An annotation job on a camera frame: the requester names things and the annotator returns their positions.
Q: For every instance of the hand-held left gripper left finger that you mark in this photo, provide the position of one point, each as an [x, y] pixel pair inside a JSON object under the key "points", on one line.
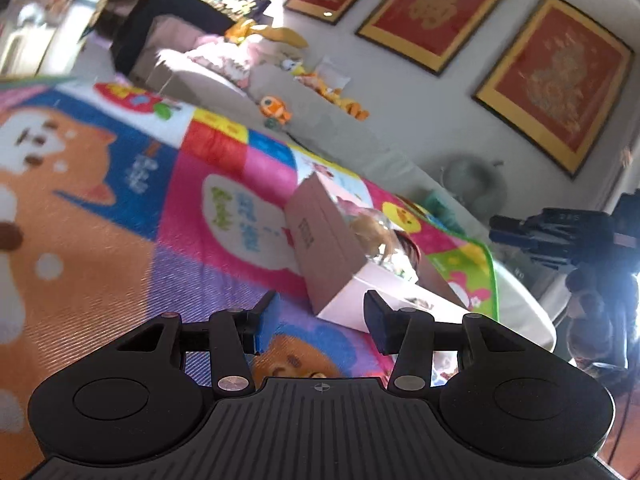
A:
{"points": [[265, 322]]}

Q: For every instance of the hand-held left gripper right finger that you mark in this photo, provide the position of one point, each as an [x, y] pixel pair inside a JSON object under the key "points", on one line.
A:
{"points": [[377, 325]]}

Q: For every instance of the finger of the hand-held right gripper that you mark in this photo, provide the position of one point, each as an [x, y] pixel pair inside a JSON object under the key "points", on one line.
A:
{"points": [[520, 247], [510, 224]]}

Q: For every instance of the pink cardboard box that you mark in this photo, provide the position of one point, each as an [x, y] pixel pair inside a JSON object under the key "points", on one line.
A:
{"points": [[330, 260]]}

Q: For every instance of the wafer cone packet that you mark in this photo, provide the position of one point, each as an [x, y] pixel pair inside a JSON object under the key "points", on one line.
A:
{"points": [[372, 232]]}

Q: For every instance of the person's right hand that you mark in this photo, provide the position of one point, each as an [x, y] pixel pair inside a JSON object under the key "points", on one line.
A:
{"points": [[595, 310]]}

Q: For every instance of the grey neck pillow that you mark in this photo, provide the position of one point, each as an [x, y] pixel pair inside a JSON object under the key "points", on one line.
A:
{"points": [[472, 180]]}

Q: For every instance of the teal cloth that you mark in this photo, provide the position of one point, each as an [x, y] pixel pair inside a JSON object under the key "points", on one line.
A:
{"points": [[435, 202]]}

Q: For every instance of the beige sofa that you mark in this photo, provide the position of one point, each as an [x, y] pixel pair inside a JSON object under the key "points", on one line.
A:
{"points": [[350, 135]]}

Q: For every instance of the colourful cartoon play mat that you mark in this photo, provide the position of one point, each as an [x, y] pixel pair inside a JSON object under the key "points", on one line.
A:
{"points": [[100, 210]]}

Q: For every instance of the orange fish plush toy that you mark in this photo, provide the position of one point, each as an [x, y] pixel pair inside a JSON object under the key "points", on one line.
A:
{"points": [[275, 108]]}

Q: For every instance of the yellow plush toys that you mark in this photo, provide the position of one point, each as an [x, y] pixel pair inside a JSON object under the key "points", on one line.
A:
{"points": [[335, 97]]}

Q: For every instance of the pink crumpled blanket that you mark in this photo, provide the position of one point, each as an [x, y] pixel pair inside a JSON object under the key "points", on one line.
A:
{"points": [[220, 57]]}

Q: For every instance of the yellow pillow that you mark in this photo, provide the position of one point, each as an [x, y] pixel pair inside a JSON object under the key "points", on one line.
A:
{"points": [[272, 34]]}

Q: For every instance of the black fish tank stand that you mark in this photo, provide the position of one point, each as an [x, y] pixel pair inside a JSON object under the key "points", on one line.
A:
{"points": [[165, 25]]}

